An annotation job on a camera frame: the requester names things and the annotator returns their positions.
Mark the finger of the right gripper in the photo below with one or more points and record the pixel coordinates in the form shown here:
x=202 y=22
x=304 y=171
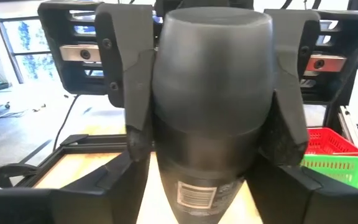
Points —
x=129 y=31
x=291 y=37

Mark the dark grey deodorant stick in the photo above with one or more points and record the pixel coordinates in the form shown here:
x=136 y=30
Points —
x=213 y=77

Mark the white metal bar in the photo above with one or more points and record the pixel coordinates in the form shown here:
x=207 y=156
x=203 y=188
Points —
x=353 y=132

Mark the black table clamp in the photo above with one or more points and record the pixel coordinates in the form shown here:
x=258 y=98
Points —
x=11 y=169

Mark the green plastic basket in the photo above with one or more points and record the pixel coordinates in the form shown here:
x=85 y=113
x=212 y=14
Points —
x=346 y=171

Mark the black aluminium table frame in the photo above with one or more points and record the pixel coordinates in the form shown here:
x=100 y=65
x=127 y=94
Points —
x=76 y=139

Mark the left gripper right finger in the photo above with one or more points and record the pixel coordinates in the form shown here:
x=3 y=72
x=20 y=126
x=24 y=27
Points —
x=322 y=208

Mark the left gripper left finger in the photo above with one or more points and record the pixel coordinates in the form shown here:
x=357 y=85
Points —
x=57 y=208

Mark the red plastic basket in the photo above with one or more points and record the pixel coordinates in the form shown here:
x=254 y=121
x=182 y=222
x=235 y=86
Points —
x=331 y=143

